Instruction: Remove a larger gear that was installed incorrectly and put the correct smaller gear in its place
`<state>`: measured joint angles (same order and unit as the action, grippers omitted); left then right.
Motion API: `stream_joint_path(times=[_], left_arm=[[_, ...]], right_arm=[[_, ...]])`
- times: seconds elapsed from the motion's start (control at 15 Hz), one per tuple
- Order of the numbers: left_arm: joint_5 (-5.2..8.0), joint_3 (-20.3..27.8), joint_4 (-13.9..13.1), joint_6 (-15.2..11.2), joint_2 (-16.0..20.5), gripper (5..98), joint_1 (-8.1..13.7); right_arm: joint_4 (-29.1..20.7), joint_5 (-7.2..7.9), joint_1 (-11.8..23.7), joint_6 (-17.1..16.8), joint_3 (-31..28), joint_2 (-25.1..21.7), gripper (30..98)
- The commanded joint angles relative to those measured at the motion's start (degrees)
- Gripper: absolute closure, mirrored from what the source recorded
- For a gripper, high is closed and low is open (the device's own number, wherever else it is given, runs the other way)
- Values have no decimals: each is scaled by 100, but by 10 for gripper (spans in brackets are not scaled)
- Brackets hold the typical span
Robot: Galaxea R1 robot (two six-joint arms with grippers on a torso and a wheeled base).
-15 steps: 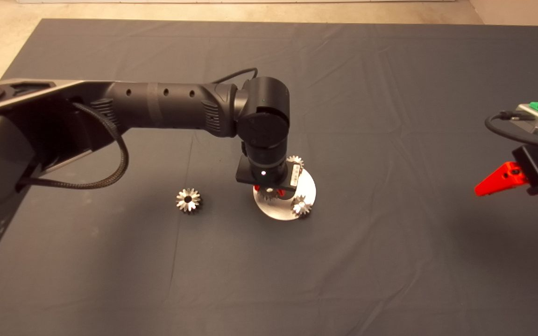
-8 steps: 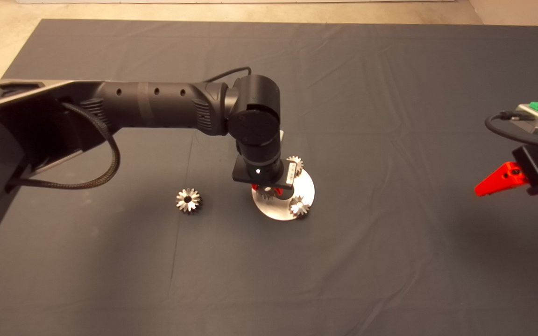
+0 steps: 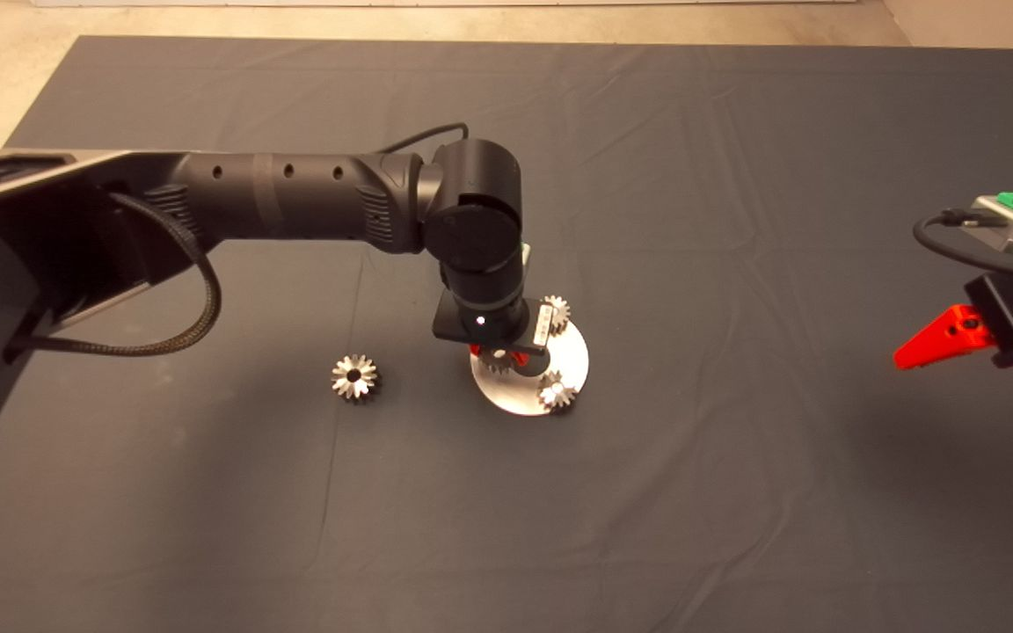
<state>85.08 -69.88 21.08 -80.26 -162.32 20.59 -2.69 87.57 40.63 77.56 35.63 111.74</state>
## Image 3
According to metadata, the large steel gear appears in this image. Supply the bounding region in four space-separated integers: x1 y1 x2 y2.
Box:
332 353 382 404

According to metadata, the dark grey table cloth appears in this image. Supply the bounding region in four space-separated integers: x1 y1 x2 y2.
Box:
0 33 1013 633

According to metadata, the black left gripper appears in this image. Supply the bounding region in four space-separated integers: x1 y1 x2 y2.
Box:
434 290 558 367

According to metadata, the thin black left camera cable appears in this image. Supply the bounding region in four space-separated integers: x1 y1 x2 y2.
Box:
381 122 470 155

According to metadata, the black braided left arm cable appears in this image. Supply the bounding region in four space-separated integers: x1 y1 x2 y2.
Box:
4 192 223 358

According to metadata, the black right camera cable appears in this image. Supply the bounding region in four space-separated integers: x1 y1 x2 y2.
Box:
913 207 1013 280

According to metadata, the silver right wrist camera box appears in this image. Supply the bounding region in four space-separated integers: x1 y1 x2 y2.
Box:
971 195 1013 256

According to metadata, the round metal plate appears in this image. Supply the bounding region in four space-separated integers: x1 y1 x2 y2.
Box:
470 321 591 417

